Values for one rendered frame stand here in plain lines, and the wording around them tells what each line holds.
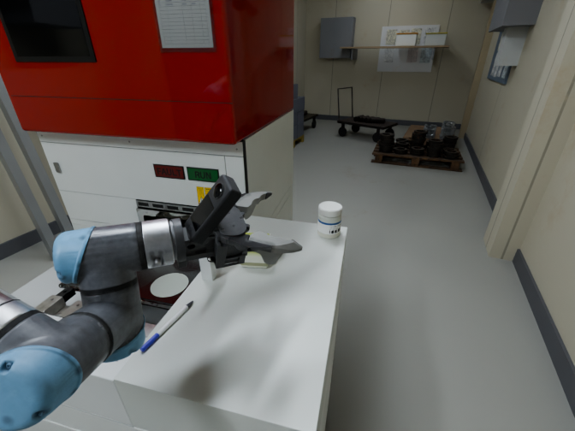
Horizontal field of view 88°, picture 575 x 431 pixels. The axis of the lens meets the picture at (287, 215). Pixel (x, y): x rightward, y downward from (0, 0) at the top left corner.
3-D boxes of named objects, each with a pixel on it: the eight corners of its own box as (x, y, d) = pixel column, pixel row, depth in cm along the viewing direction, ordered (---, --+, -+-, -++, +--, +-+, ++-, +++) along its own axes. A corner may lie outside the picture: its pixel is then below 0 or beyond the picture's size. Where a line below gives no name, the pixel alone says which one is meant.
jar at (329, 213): (318, 226, 97) (320, 199, 93) (340, 229, 96) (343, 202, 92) (315, 237, 91) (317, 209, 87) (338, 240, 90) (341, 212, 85)
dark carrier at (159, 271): (147, 225, 113) (147, 223, 112) (232, 237, 105) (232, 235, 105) (67, 284, 83) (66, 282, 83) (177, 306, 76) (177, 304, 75)
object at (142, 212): (144, 227, 120) (138, 206, 116) (246, 242, 111) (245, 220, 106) (140, 230, 119) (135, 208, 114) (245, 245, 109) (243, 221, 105)
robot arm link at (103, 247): (70, 282, 46) (61, 228, 45) (148, 268, 51) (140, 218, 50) (56, 298, 39) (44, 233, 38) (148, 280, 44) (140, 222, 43)
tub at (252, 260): (246, 251, 85) (244, 231, 82) (272, 253, 84) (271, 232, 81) (240, 268, 78) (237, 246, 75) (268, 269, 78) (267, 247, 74)
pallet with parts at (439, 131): (456, 151, 526) (462, 128, 508) (400, 146, 558) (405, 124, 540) (452, 135, 634) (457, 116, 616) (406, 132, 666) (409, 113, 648)
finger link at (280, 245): (296, 264, 55) (247, 249, 55) (304, 242, 51) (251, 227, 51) (293, 277, 52) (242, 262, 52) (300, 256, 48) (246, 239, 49)
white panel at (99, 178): (76, 221, 131) (41, 126, 113) (251, 245, 114) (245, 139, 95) (70, 224, 129) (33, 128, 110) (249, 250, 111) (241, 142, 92)
